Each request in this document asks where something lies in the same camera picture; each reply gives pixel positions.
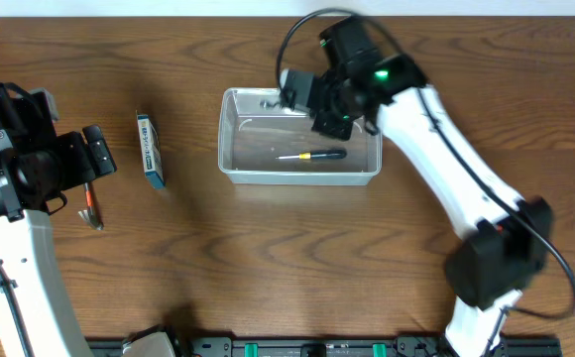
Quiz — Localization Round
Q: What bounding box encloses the clear plastic container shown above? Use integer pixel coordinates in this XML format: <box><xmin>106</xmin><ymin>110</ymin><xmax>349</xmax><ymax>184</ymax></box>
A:
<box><xmin>218</xmin><ymin>88</ymin><xmax>383</xmax><ymax>185</ymax></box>

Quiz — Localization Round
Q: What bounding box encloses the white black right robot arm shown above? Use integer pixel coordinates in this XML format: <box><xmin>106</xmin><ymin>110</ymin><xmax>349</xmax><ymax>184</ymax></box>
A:
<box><xmin>277</xmin><ymin>51</ymin><xmax>552</xmax><ymax>356</ymax></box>

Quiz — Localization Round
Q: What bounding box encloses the blue white small box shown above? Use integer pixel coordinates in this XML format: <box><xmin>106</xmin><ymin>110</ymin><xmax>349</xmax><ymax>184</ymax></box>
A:
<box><xmin>136</xmin><ymin>113</ymin><xmax>165</xmax><ymax>189</ymax></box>

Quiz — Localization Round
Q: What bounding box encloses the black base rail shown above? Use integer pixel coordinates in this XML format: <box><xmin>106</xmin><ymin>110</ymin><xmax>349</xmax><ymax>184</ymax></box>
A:
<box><xmin>86</xmin><ymin>324</ymin><xmax>564</xmax><ymax>357</ymax></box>

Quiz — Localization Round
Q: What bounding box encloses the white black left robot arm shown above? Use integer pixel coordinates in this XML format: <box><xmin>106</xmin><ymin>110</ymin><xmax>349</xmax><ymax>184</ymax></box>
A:
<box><xmin>0</xmin><ymin>82</ymin><xmax>117</xmax><ymax>356</ymax></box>

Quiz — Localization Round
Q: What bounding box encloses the silver offset ring wrench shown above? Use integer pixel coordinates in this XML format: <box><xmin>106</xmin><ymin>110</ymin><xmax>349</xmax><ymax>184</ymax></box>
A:
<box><xmin>260</xmin><ymin>100</ymin><xmax>288</xmax><ymax>110</ymax></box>

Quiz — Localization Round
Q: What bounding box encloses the small yellow black screwdriver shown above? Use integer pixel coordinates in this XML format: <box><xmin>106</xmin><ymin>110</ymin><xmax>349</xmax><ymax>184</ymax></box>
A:
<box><xmin>277</xmin><ymin>149</ymin><xmax>347</xmax><ymax>161</ymax></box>

